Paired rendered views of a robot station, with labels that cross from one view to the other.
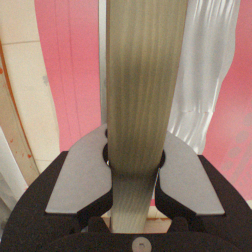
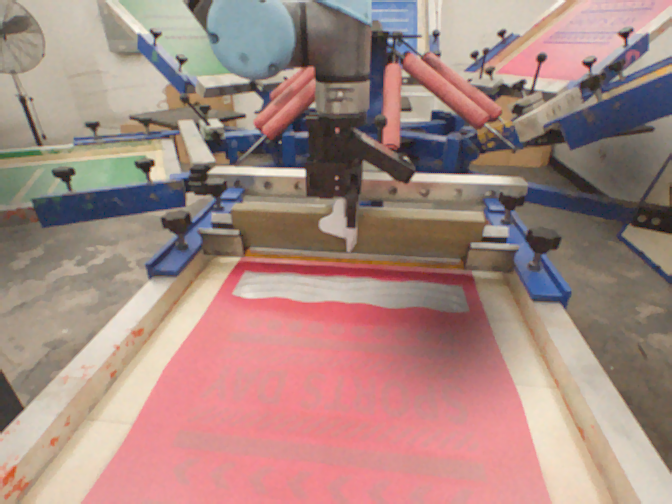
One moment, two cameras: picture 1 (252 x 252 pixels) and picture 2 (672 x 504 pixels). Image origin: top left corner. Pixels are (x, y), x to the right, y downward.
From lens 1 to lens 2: 0.61 m
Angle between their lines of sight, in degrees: 63
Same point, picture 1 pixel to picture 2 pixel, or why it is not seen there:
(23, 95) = not seen: hidden behind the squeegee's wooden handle
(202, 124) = (337, 294)
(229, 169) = (267, 328)
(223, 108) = (349, 308)
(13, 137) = not seen: hidden behind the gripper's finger
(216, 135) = (321, 308)
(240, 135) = (318, 326)
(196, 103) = (354, 289)
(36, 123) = not seen: hidden behind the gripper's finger
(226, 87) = (367, 307)
